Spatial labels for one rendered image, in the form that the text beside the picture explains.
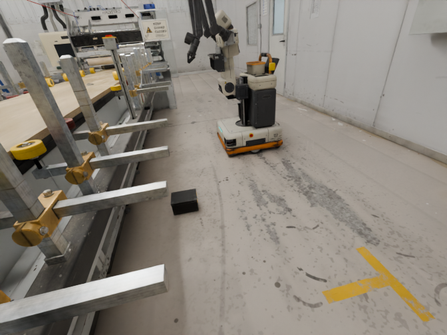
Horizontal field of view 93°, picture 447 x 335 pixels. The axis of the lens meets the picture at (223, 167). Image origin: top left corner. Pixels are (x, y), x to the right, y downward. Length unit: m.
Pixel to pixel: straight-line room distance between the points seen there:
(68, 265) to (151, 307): 0.75
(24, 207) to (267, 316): 1.04
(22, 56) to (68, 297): 0.56
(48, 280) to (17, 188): 0.22
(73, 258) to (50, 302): 0.25
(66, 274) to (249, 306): 0.86
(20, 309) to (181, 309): 0.92
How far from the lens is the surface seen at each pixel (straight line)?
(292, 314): 1.25
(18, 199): 0.59
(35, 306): 0.45
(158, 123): 1.00
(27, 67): 0.75
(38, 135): 1.03
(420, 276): 1.60
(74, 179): 0.80
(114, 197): 0.58
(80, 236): 0.73
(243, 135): 2.31
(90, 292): 0.41
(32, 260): 0.89
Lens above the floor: 1.12
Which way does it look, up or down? 30 degrees down
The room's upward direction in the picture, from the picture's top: 6 degrees counter-clockwise
